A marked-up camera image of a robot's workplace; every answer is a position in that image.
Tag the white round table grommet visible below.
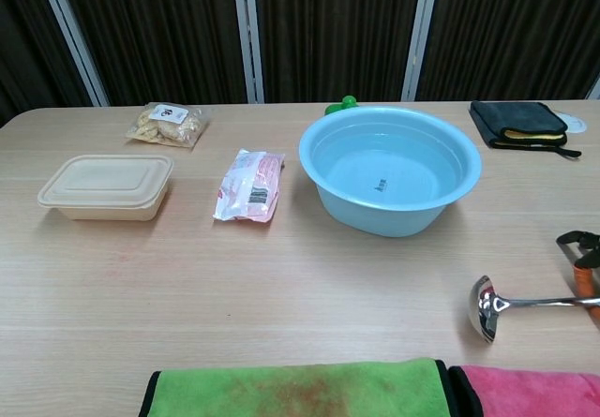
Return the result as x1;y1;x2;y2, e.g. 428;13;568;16
558;112;588;134

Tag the grey partition post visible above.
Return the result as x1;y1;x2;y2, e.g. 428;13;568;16
231;0;265;105
401;0;443;103
35;0;111;108

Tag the stainless steel ladle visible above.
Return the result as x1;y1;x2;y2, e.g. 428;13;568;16
467;275;600;345

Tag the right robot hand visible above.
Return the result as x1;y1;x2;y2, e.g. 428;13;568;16
555;230;600;320

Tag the light blue plastic basin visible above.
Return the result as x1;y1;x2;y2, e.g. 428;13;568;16
298;105;484;239

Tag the pink white snack packet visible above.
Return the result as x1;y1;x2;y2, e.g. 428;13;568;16
212;148;286;224

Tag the pink microfiber towel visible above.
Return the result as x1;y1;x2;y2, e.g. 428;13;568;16
448;365;600;417

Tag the folded black yellow cloth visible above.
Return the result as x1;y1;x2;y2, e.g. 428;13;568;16
469;100;583;159

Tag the green plastic toy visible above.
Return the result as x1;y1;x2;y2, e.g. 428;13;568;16
325;95;360;114

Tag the green microfiber towel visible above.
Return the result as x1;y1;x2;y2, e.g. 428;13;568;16
138;357;457;417

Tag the beige lidded food container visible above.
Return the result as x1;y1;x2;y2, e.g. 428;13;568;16
37;154;175;222

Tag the clear bag of snacks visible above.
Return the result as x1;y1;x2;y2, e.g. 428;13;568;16
125;101;209;149

